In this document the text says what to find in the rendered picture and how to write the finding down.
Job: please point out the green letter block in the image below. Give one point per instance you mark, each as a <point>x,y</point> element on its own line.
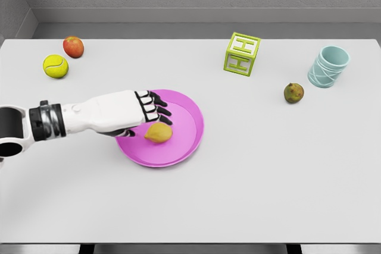
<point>241,54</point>

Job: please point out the green brown pear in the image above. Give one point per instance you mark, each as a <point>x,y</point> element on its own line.
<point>293,93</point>

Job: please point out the yellow lemon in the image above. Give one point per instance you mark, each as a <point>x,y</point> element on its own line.
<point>158,132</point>

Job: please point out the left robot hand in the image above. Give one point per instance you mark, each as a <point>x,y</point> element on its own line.
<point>122,111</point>

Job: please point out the light blue cup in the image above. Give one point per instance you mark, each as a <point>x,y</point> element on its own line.
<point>327,68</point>

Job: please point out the red apple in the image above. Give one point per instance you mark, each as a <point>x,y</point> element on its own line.
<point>73,46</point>

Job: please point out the pink round plate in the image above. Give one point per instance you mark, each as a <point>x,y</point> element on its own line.
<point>178,141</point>

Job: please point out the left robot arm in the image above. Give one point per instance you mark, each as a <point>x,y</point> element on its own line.
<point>44,120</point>

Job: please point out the yellow tennis ball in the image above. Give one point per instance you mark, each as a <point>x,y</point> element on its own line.
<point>55,66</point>

